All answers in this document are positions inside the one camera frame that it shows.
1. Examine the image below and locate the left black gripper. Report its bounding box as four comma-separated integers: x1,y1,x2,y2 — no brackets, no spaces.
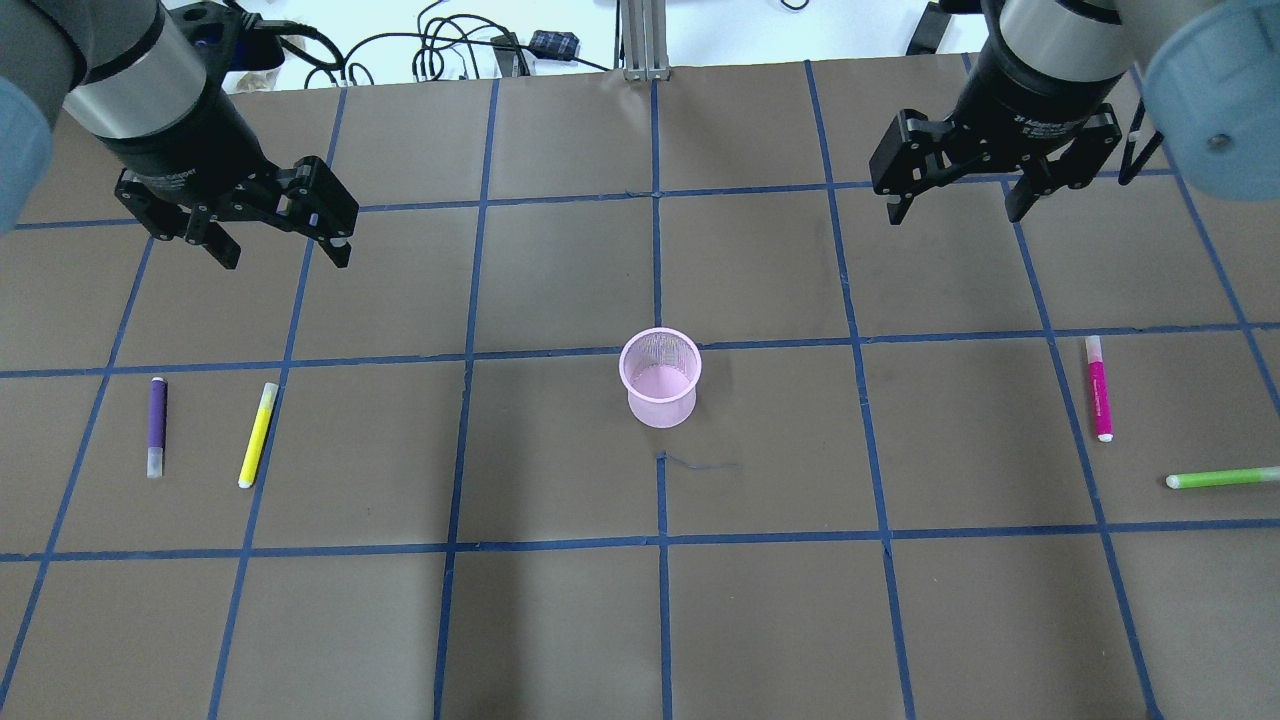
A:
100,90,358,270

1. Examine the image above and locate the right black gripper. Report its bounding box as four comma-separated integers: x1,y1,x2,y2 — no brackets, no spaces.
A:
869,45,1123,225

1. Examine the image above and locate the purple pen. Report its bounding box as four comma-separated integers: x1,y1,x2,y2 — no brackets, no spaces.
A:
146,377,168,479

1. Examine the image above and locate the pink pen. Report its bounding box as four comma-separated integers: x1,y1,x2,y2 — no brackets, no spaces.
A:
1084,334,1114,443

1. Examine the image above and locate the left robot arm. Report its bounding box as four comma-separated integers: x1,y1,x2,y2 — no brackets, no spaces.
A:
1,1,358,269

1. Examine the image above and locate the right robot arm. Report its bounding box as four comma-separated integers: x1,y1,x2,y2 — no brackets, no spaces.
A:
869,1,1279,225

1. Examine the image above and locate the pink mesh cup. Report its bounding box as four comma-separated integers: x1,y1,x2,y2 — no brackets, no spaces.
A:
618,327,703,429

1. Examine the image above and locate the yellow pen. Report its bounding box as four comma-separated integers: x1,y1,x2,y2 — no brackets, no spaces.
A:
237,382,279,489

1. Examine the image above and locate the black power adapter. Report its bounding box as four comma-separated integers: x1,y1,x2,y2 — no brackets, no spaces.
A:
527,29,581,61

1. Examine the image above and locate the green pen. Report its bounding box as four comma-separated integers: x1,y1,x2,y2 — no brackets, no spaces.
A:
1165,466,1280,489

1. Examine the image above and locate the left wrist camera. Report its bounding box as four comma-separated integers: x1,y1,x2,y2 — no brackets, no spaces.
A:
166,1,285,77

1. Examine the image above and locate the black cable bundle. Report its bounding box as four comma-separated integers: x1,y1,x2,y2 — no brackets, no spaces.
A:
305,0,611,88

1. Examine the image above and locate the aluminium frame post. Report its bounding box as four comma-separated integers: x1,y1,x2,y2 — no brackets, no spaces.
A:
614,0,671,82

